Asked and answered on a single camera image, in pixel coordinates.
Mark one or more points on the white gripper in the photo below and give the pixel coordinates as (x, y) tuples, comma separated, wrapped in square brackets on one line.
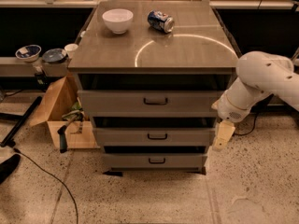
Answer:
[(230, 110)]

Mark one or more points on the grey drawer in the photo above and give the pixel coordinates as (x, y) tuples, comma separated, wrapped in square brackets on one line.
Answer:
[(154, 161), (132, 137), (155, 104)]

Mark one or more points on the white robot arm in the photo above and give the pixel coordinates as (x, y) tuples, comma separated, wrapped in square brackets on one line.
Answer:
[(259, 75)]

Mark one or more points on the grey drawer cabinet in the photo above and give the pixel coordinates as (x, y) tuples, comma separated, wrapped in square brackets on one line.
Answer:
[(195, 56)]

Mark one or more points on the grey bottom drawer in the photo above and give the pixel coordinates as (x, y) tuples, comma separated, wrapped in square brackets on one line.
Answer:
[(154, 161)]

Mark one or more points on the grey top drawer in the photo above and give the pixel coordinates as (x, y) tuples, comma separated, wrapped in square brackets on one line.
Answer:
[(155, 104)]

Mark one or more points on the blue soda can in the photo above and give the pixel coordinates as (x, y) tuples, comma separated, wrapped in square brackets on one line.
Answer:
[(161, 21)]

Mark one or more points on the cardboard box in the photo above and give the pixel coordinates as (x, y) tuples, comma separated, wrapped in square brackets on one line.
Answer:
[(57, 101)]

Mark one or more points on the white paper cup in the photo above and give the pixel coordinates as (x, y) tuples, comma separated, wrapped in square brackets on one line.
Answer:
[(71, 49)]

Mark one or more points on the blue white bowl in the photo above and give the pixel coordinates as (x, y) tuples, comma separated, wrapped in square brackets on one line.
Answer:
[(29, 53)]

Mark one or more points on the black metal bar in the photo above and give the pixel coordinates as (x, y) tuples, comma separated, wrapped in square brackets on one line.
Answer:
[(19, 121)]

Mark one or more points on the black handled tool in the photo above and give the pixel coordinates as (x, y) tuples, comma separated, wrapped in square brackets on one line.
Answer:
[(62, 136)]

